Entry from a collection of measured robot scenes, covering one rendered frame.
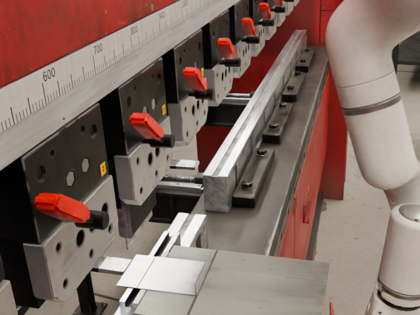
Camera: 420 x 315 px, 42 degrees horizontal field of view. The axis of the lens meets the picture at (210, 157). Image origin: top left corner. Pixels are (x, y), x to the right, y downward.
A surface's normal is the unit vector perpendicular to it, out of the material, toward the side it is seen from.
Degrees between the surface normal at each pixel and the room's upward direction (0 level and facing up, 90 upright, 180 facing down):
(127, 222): 90
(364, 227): 0
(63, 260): 90
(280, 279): 0
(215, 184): 90
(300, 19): 90
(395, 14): 118
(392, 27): 126
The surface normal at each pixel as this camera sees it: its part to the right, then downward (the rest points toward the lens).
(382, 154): -0.25, 0.32
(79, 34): 0.96, 0.07
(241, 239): -0.05, -0.91
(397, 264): -0.71, 0.27
